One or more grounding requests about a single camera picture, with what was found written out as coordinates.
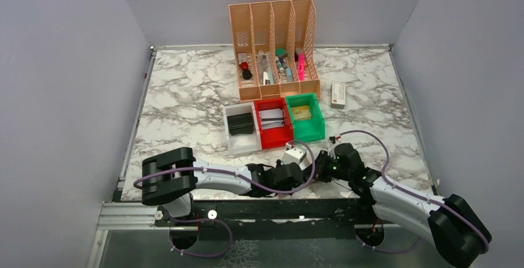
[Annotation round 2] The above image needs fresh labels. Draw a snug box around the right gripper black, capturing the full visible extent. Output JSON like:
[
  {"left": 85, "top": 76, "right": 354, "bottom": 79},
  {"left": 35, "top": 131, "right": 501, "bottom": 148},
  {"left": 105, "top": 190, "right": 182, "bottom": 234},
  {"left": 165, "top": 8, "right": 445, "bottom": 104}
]
[{"left": 302, "top": 150, "right": 352, "bottom": 183}]

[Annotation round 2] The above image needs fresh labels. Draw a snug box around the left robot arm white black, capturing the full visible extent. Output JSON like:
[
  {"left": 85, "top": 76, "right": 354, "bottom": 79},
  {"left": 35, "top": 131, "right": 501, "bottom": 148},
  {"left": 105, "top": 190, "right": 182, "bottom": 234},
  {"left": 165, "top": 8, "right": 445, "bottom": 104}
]
[{"left": 133, "top": 145, "right": 315, "bottom": 225}]

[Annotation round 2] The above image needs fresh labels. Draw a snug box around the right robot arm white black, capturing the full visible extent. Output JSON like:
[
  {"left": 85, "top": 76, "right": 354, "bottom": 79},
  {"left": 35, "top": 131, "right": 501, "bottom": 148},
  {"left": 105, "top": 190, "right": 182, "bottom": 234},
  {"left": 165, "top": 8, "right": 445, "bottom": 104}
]
[{"left": 308, "top": 143, "right": 492, "bottom": 267}]

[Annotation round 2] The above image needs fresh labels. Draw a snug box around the white card stack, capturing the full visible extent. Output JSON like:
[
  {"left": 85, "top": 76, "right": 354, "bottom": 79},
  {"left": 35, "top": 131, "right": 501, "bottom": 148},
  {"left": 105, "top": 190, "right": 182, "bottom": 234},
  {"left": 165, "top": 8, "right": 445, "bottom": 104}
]
[{"left": 259, "top": 109, "right": 284, "bottom": 130}]

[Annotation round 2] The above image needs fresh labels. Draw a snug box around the gold card stack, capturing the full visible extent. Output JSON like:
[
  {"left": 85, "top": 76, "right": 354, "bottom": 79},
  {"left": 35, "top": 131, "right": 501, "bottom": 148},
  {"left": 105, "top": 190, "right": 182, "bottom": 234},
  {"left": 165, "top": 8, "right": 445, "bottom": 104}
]
[{"left": 291, "top": 105, "right": 312, "bottom": 121}]

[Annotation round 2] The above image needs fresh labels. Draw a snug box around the black card stack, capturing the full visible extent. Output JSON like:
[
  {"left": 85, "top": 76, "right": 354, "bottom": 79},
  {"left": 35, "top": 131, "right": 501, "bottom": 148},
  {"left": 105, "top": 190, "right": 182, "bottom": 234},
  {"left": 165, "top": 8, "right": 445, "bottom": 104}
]
[{"left": 226, "top": 113, "right": 255, "bottom": 136}]

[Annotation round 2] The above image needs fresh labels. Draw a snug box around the red plastic bin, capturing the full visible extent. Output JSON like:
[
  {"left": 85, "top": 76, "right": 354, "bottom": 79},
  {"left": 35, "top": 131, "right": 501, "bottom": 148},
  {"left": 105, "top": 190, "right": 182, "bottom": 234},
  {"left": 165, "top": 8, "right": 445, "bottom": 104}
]
[{"left": 254, "top": 98, "right": 294, "bottom": 149}]

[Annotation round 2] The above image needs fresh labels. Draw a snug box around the green plastic bin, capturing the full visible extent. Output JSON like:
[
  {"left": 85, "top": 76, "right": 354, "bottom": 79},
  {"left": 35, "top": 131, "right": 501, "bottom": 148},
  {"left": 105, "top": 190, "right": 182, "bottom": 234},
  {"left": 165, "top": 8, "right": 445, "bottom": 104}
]
[{"left": 285, "top": 93, "right": 326, "bottom": 142}]

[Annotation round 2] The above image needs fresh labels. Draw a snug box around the white plastic bin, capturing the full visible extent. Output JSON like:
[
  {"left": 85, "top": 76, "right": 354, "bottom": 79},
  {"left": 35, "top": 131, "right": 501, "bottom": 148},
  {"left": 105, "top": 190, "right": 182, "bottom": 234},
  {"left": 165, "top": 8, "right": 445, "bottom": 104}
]
[{"left": 222, "top": 102, "right": 262, "bottom": 155}]

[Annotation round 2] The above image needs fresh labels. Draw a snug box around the white red small box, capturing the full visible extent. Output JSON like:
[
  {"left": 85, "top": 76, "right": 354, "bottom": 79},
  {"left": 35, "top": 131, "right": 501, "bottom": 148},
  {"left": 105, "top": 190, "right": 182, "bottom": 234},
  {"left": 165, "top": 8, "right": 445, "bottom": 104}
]
[{"left": 331, "top": 82, "right": 346, "bottom": 109}]

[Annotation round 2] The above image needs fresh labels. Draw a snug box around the blue white marker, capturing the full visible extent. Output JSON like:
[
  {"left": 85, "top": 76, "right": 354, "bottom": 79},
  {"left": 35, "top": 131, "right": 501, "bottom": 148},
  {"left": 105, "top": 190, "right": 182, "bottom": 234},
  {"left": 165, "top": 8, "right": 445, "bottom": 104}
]
[{"left": 285, "top": 67, "right": 293, "bottom": 82}]

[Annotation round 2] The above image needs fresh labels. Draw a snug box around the red black small object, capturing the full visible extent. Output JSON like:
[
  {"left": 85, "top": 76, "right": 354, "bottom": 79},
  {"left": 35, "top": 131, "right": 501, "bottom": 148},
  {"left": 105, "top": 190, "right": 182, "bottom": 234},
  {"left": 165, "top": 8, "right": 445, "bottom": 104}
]
[{"left": 239, "top": 62, "right": 253, "bottom": 80}]

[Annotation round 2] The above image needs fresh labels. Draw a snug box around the teal capped marker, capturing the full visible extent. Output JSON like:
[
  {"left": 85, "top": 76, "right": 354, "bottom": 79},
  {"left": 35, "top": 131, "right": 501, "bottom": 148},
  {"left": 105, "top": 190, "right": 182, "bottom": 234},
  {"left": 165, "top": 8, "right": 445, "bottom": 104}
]
[{"left": 276, "top": 48, "right": 287, "bottom": 72}]

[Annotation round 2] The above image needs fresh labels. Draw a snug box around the pink highlighter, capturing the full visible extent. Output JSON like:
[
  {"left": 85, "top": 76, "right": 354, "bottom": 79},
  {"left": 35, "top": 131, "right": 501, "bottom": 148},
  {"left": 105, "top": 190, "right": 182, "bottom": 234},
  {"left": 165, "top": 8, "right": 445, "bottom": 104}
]
[{"left": 296, "top": 52, "right": 306, "bottom": 81}]

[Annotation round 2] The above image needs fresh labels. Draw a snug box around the peach desk file organizer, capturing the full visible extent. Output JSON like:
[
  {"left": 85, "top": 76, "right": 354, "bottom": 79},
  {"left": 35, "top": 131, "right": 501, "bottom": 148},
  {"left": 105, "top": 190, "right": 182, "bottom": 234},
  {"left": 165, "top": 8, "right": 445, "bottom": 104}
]
[{"left": 229, "top": 0, "right": 321, "bottom": 103}]

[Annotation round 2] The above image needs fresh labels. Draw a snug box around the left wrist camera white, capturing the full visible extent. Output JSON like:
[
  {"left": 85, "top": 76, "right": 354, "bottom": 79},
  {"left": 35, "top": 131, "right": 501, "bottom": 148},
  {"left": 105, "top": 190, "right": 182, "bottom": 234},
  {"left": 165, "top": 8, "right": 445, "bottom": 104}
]
[{"left": 281, "top": 147, "right": 311, "bottom": 170}]

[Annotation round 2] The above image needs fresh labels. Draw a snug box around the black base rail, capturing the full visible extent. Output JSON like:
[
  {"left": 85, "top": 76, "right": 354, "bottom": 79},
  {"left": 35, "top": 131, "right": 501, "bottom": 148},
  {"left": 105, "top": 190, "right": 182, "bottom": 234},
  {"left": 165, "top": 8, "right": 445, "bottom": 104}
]
[{"left": 154, "top": 198, "right": 386, "bottom": 245}]

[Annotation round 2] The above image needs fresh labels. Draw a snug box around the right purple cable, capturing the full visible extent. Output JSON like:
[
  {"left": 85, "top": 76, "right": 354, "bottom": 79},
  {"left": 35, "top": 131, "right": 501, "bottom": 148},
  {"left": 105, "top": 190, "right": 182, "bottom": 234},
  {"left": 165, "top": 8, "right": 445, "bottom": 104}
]
[{"left": 329, "top": 129, "right": 491, "bottom": 256}]

